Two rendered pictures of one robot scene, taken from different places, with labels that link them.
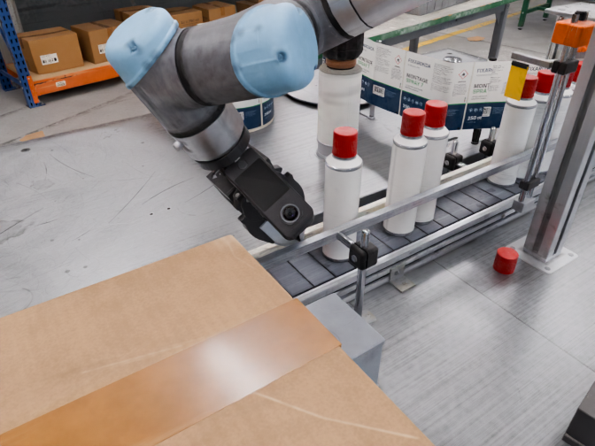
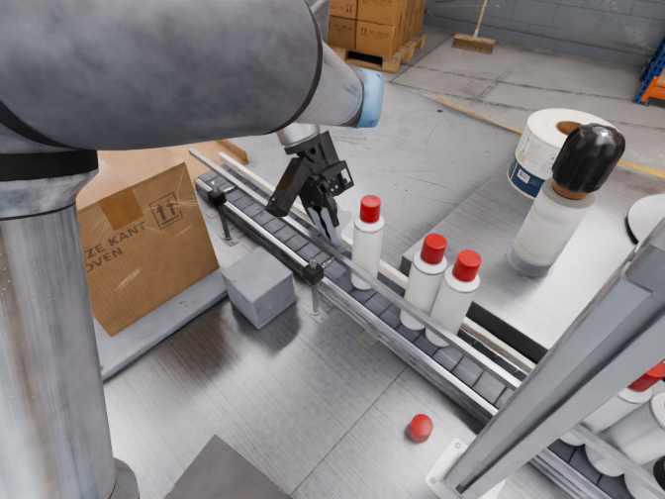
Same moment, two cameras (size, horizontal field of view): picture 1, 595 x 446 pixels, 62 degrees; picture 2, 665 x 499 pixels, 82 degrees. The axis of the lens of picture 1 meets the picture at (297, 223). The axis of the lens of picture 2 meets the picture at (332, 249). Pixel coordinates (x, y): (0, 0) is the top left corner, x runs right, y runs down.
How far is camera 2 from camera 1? 0.70 m
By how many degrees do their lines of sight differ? 58
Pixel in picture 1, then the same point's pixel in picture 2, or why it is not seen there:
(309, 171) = (479, 247)
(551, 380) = (276, 450)
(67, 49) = not seen: outside the picture
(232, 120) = (288, 131)
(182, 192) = (429, 190)
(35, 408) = not seen: hidden behind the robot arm
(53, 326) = not seen: hidden behind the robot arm
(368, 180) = (488, 291)
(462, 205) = (481, 376)
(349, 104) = (539, 227)
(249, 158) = (298, 160)
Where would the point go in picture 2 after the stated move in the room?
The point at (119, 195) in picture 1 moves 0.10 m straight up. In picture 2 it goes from (410, 164) to (416, 134)
